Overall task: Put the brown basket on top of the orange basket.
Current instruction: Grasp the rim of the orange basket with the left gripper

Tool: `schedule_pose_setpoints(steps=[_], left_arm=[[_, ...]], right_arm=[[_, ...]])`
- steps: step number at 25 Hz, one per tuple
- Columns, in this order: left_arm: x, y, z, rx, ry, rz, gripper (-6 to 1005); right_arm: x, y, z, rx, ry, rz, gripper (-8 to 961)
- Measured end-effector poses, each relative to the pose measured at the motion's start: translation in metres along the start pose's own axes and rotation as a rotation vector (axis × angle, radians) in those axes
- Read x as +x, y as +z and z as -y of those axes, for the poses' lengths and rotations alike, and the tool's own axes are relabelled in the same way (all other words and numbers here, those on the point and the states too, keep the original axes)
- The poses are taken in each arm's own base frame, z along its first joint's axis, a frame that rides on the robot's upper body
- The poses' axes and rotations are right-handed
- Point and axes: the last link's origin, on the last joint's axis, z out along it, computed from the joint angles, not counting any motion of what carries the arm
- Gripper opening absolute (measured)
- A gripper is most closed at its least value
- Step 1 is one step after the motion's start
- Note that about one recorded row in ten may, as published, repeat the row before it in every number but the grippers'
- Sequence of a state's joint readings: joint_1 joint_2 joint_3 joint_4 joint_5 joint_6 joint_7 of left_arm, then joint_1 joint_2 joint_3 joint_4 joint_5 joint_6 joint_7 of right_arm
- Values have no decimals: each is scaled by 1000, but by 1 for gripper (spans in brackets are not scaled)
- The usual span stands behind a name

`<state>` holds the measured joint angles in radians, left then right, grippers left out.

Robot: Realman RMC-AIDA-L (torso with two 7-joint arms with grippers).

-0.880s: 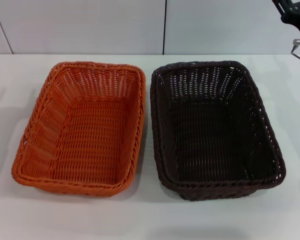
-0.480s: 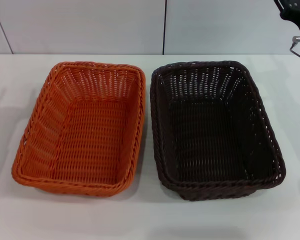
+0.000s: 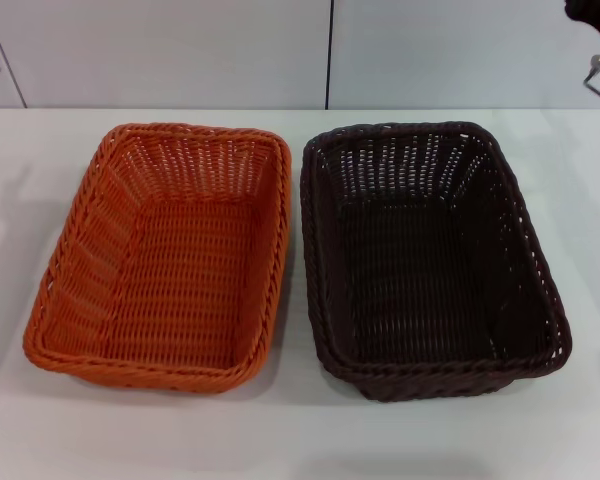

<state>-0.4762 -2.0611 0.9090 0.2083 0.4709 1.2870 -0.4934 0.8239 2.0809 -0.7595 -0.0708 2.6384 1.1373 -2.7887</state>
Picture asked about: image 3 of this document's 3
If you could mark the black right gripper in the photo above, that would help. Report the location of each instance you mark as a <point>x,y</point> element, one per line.
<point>597,12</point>

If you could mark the orange woven basket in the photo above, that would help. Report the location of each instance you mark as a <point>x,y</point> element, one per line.
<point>180,275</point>

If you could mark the dark brown woven basket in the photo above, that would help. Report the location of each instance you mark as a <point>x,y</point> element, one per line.
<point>430,280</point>

